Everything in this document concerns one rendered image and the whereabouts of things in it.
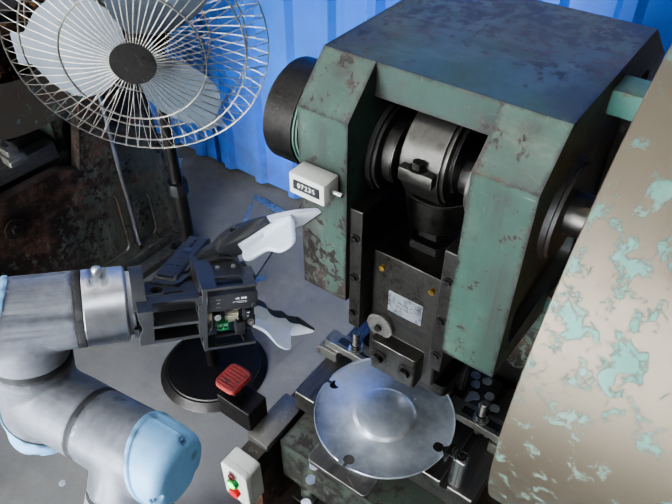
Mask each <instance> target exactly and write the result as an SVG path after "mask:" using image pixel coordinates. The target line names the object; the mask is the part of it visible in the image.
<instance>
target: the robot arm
mask: <svg viewBox="0 0 672 504"><path fill-rule="evenodd" d="M321 214H322V212H321V211H320V210H319V209H318V208H306V209H296V210H290V211H284V212H279V213H275V214H272V215H268V216H267V217H266V216H261V217H258V218H254V219H251V220H248V221H244V222H241V223H238V224H235V225H233V226H231V227H229V228H228V229H226V230H224V231H223V232H222V233H221V234H220V235H218V236H217V237H216V239H215V240H214V241H213V242H212V243H210V239H209V238H202V237H195V236H189V237H188V238H187V239H186V240H185V241H184V243H183V244H182V245H181V246H180V247H179V248H178V249H177V250H176V251H175V252H174V253H173V254H172V256H171V257H170V258H169V259H168V260H167V261H166V262H165V263H164V264H163V265H162V266H161V268H160V269H159V270H158V271H157V272H156V273H155V274H154V275H153V281H144V279H143V272H142V267H141V265H136V266H127V270H128V271H124V268H123V267H122V266H112V267H102V268H101V267H100V266H97V265H95V266H92V267H91V269H83V270H70V271H60V272H50V273H40V274H30V275H20V276H10V277H7V275H2V276H1V277H0V421H1V424H2V426H3V428H4V429H5V431H6V433H7V436H8V439H9V441H10V443H11V444H12V446H13V447H14V448H15V449H16V450H18V451H20V452H21V453H24V454H27V455H31V454H34V455H40V456H46V455H51V454H54V453H57V452H59V453H61V454H62V455H64V456H66V457H67V458H69V459H71V460H72V461H74V462H76V463H78V464H79V465H81V466H82V467H84V468H86V469H87V470H88V472H89V474H88V479H87V487H86V492H85V499H84V504H172V503H174V502H175V501H176V500H178V499H179V498H180V497H181V495H182V494H183V493H184V492H185V491H186V489H187V488H188V486H189V485H190V483H191V481H192V480H193V474H194V472H195V470H196V469H197V468H198V466H199V463H200V459H201V443H200V440H199V437H198V436H197V435H196V433H194V432H193V431H192V430H190V429H189V428H187V427H186V426H185V425H184V424H182V423H180V422H178V421H177V420H175V419H174V418H173V417H171V416H170V415H169V414H167V413H165V412H162V411H156V410H154V409H153V408H151V407H149V406H147V405H145V404H143V403H141V402H139V401H137V400H135V399H133V398H131V397H129V396H127V395H125V394H123V393H121V392H120V391H118V390H116V389H114V388H113V387H111V386H109V385H107V384H105V383H103V382H101V381H99V380H97V379H95V378H93V377H91V376H89V375H87V374H85V373H83V372H81V371H79V370H78V369H77V367H76V365H75V359H74V352H73V349H78V348H84V347H87V346H88V347H94V346H102V345H109V344H116V343H123V342H129V341H130V339H131V335H134V334H135V338H139V340H140V346H144V345H151V344H158V343H165V342H172V341H179V340H186V339H193V338H201V342H202V345H203V348H204V351H209V350H216V349H223V348H229V347H236V346H242V345H249V344H256V340H255V338H254V335H253V333H252V330H251V329H255V330H258V331H261V332H263V333H265V334H266V335H267V336H268V337H269V338H270V339H271V340H272V341H273V342H274V343H275V344H276V345H277V346H278V347H280V348H282V349H284V350H289V349H291V336H295V335H303V334H308V333H313V332H314V330H315V329H314V328H313V327H312V326H311V325H309V324H308V323H306V322H305V321H304V320H302V319H301V318H299V317H295V316H288V315H286V314H285V313H284V312H283V311H278V310H272V309H270V308H268V307H267V305H266V304H265V303H264V302H263V301H261V300H259V299H258V292H257V289H256V287H255V286H257V283H256V275H255V273H254V271H253V269H252V267H251V265H250V266H248V265H247V263H246V261H251V260H254V259H256V258H257V257H259V256H261V255H263V254H264V253H265V252H268V251H272V252H277V253H282V252H284V251H286V250H287V249H289V248H290V247H292V246H293V244H294V243H295V241H296V229H295V228H297V227H300V226H302V225H306V224H308V223H309V222H310V221H312V220H313V219H315V218H316V217H318V216H319V215H321ZM240 254H242V256H243V259H244V260H245V261H239V259H238V257H237V256H238V255H240ZM153 312H154V313H153ZM223 330H234V331H230V332H223V333H217V331H223ZM240 334H241V336H242V338H243V341H239V342H232V343H225V344H218V343H217V340H216V338H218V337H225V336H232V335H240Z"/></svg>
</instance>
